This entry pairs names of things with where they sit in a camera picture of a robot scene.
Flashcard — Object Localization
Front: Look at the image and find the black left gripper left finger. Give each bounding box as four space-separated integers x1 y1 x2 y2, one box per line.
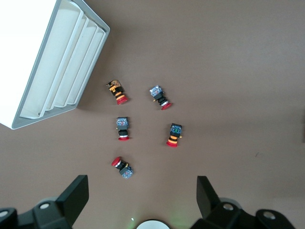
0 175 90 229

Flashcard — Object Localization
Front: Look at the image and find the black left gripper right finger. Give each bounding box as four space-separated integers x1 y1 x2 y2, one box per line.
190 176 297 229

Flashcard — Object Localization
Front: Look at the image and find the red button orange striped collar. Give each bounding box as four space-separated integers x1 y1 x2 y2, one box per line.
166 123 183 148

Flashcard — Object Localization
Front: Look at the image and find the red button orange clear block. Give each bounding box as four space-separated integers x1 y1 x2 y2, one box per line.
106 79 128 105

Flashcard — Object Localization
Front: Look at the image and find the white slotted organizer box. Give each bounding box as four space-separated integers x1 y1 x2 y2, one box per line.
0 0 111 131

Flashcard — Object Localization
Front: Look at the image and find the red button silver collar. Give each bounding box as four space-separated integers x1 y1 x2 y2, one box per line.
149 85 173 111
116 116 131 141

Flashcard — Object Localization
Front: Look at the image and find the red button yellow ring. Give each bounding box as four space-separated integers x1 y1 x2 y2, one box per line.
111 156 134 179

